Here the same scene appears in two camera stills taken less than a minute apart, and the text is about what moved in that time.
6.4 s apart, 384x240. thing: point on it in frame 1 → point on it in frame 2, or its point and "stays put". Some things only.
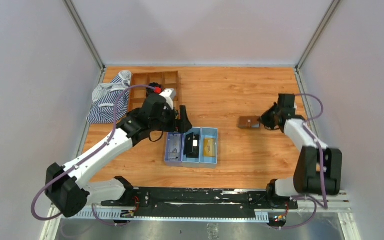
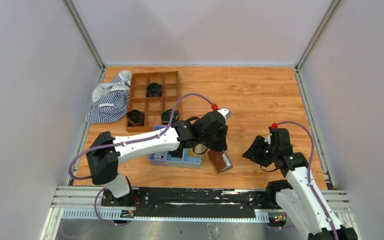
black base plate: [199, 202] stays put
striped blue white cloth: [105, 97] stays put
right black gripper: [271, 117] → [260, 148]
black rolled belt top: [155, 84] stays put
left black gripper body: [175, 119] → [218, 142]
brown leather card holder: [248, 122] → [220, 160]
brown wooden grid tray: [137, 96] stays put
